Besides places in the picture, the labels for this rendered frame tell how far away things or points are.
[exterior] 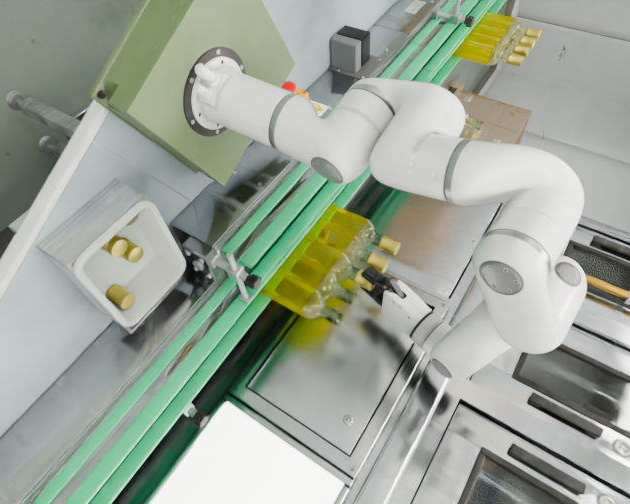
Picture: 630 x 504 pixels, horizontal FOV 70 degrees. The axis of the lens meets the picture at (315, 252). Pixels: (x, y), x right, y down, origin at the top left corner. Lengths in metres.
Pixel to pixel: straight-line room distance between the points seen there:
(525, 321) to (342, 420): 0.55
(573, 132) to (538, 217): 6.15
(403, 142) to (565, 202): 0.21
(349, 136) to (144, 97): 0.31
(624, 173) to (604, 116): 1.02
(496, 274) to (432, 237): 0.78
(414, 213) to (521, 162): 0.81
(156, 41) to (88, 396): 0.65
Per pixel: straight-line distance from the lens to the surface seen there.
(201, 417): 1.01
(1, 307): 0.89
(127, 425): 0.97
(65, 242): 0.83
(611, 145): 6.72
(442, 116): 0.66
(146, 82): 0.76
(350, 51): 1.31
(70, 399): 1.02
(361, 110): 0.71
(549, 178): 0.62
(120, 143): 0.88
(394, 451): 1.04
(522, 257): 0.55
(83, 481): 0.98
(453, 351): 0.81
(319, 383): 1.08
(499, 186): 0.60
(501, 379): 1.18
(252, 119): 0.76
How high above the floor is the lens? 1.40
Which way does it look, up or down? 22 degrees down
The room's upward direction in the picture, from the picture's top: 116 degrees clockwise
